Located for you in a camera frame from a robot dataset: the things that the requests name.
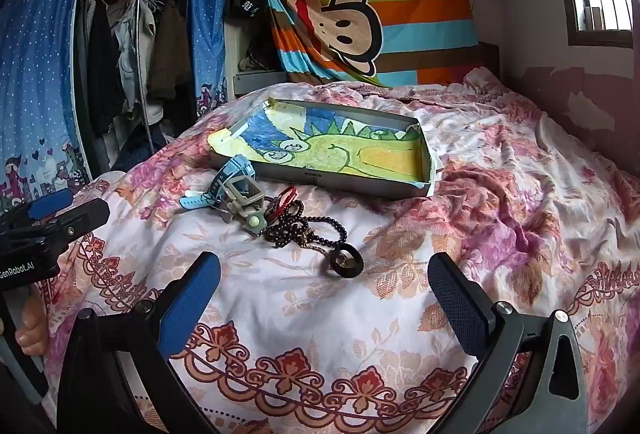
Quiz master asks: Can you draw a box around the pink floral bedspread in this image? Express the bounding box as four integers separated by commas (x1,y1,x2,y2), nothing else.
45,66,640,434

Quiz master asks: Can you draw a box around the dark bead necklace with ring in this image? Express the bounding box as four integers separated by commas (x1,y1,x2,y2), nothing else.
270,200,365,279

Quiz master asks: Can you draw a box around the narrow blue dotted curtain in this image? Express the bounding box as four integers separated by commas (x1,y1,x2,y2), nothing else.
187,0,230,117

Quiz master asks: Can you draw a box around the grey square watch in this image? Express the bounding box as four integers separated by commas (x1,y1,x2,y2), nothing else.
218,174,267,235

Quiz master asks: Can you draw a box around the wooden headboard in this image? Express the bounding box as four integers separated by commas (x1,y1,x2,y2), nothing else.
476,41,502,80

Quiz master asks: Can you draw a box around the white cabinet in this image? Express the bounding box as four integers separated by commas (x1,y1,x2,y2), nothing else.
223,0,288,97

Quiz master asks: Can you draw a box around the wide blue dotted curtain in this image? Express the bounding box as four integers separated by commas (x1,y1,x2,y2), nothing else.
0,0,103,215

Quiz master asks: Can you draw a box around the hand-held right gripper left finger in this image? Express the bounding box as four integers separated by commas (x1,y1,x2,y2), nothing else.
57,251,223,434

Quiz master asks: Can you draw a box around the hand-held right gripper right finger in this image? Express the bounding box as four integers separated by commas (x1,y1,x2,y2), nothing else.
427,253,591,434

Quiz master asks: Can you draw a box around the small brown bead bracelet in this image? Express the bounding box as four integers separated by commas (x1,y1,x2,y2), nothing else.
262,214,315,249

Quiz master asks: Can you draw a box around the person's left hand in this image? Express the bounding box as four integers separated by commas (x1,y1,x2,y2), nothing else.
0,300,52,358

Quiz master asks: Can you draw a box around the red string bracelet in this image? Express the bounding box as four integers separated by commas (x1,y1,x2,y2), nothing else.
270,185,302,221

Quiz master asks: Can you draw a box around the striped monkey print blanket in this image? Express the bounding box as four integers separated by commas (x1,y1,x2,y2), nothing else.
252,0,481,88

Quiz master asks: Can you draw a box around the light blue wrist watch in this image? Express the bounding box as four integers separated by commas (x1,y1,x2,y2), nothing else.
180,154,258,212

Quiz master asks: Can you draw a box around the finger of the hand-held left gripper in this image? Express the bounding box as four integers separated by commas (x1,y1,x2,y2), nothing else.
27,200,111,249
0,188,74,231

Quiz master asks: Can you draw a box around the grey shallow box tray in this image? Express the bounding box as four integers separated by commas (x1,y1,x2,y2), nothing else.
207,98,435,201

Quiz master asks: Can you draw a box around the row of hanging clothes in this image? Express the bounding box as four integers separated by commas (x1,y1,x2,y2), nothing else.
80,0,198,165

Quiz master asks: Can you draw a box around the metal clothes rack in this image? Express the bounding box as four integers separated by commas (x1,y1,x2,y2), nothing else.
84,0,193,155

